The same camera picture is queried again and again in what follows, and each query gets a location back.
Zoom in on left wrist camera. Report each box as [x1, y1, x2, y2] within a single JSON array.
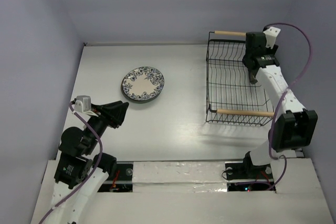
[[70, 95, 93, 115]]

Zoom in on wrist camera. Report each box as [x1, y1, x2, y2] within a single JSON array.
[[70, 95, 93, 115], [263, 26, 281, 49]]

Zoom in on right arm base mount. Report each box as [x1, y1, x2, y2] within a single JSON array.
[[222, 152, 273, 180]]

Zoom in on black wire dish rack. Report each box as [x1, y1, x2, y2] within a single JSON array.
[[205, 31, 274, 126]]

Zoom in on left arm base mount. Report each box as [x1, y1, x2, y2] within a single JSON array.
[[110, 162, 133, 183]]

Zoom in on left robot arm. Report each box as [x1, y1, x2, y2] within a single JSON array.
[[40, 95, 129, 223]]

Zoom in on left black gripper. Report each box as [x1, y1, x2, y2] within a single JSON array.
[[84, 99, 129, 153]]

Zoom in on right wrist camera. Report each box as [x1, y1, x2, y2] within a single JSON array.
[[263, 26, 281, 49]]

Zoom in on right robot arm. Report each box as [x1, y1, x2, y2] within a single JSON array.
[[241, 27, 318, 178]]

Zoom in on grey patterned plate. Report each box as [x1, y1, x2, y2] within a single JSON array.
[[121, 82, 162, 103]]

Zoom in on blue floral white plate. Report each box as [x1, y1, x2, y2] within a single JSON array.
[[121, 66, 165, 90]]

